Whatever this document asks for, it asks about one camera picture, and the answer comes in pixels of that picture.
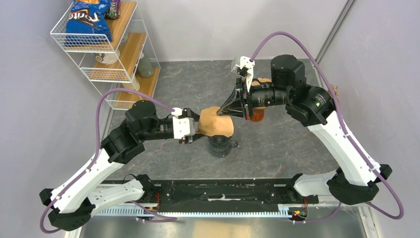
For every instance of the brown paper coffee filters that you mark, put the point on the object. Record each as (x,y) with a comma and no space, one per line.
(334,90)

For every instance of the white wire wooden shelf rack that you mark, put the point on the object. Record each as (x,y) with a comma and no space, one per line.
(124,58)

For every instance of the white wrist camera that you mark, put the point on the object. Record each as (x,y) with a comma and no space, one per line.
(244,67)
(183,123)

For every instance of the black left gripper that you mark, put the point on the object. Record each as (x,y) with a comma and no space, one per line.
(191,113)

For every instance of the blue chips bag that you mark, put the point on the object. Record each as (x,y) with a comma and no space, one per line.
(88,21)

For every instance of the smoky glass dripper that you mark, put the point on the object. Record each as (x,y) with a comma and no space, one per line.
(220,140)

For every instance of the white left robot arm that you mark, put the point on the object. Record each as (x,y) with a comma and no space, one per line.
(74,203)

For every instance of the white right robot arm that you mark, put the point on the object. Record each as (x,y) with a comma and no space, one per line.
(357,177)

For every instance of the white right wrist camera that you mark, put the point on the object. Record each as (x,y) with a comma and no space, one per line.
(244,67)

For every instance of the beige paper cup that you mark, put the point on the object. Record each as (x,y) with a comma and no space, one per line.
(132,85)

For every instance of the clear glass pitcher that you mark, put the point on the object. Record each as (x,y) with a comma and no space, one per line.
(220,150)

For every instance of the orange glass carafe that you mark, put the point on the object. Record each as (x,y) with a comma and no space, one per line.
(258,114)

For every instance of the green ceramic vase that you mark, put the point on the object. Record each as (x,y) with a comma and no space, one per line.
(145,67)

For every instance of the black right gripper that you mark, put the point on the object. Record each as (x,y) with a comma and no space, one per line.
(246,99)

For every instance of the dark snack packet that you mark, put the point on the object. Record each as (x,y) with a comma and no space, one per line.
(113,11)

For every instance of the aluminium frame rail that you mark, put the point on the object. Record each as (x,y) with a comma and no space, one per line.
(327,219)

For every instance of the white ceramic mug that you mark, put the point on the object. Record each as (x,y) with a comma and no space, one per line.
(107,58)

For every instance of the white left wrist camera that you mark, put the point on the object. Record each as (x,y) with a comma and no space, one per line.
(183,123)

